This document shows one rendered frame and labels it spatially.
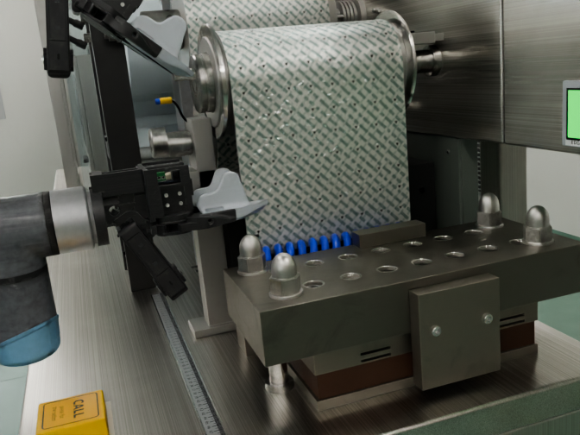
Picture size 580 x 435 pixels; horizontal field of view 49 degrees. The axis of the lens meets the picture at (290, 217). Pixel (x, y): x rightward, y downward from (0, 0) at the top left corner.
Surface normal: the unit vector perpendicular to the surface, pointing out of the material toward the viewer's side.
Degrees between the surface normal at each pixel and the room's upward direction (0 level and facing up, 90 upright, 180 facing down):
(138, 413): 0
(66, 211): 61
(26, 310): 90
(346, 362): 90
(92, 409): 0
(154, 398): 0
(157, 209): 90
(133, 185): 90
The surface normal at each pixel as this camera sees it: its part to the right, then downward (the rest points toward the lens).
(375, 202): 0.32, 0.19
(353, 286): -0.09, -0.97
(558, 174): -0.94, 0.16
